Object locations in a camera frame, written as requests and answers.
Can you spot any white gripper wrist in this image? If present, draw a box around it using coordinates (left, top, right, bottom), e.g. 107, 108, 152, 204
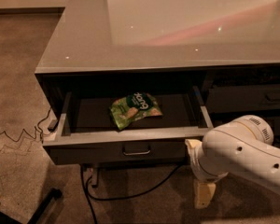
185, 139, 228, 209

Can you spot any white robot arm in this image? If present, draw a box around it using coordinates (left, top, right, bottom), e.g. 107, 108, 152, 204
185, 115, 280, 209

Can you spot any grey drawer cabinet counter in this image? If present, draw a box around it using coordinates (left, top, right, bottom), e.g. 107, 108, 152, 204
34, 0, 280, 189

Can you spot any green snack bag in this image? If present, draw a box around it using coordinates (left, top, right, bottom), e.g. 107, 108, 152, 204
109, 92, 162, 131

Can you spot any black power adapter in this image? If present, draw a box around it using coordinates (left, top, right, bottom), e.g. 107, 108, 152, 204
48, 119, 58, 132

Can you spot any black metal stand leg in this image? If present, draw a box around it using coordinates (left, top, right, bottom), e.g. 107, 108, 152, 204
0, 168, 63, 224

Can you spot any thick black floor cable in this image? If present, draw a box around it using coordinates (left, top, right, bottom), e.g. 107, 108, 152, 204
79, 163, 183, 224

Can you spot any thin tangled black cable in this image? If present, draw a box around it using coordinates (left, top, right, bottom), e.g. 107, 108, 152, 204
0, 108, 59, 150

